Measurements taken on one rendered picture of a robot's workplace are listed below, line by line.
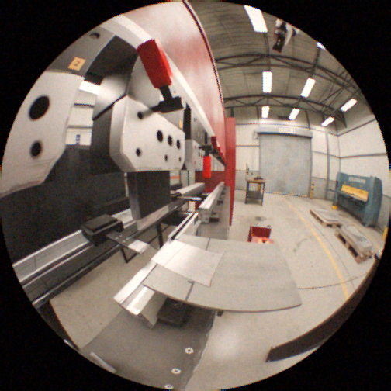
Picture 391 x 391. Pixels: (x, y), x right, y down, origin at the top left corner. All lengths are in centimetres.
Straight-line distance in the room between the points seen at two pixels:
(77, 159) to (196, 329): 74
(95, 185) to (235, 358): 149
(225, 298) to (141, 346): 21
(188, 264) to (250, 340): 110
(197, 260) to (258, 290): 13
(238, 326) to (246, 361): 38
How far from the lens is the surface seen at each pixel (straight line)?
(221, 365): 119
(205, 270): 23
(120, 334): 34
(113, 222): 40
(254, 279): 23
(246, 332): 125
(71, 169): 66
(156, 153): 15
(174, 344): 30
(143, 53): 15
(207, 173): 32
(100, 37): 17
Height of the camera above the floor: 117
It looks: 12 degrees down
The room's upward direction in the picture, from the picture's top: straight up
